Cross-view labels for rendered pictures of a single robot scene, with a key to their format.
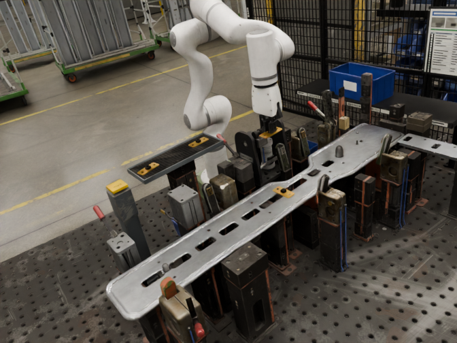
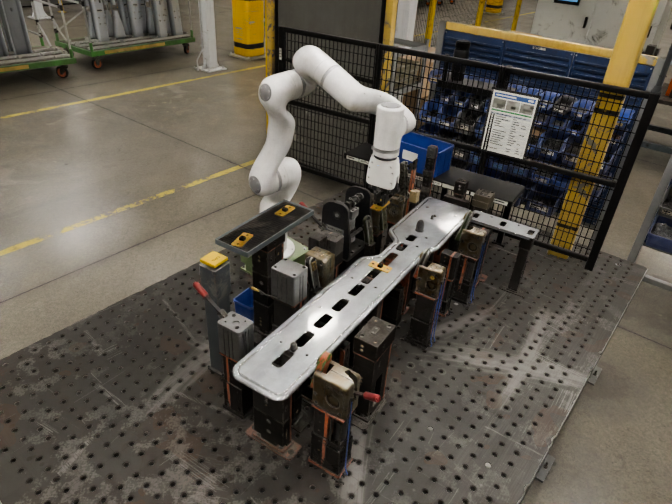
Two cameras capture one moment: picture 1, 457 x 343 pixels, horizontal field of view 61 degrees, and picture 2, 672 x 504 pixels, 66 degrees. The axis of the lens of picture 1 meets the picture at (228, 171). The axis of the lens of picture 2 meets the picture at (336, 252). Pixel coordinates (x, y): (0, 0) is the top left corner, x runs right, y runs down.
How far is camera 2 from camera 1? 67 cm
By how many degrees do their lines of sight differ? 21
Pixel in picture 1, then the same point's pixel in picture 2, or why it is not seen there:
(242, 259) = (375, 333)
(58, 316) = (119, 421)
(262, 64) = (392, 138)
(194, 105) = (269, 167)
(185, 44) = (280, 100)
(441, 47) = (500, 127)
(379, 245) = (456, 319)
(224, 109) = (296, 174)
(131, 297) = (269, 378)
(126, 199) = (224, 274)
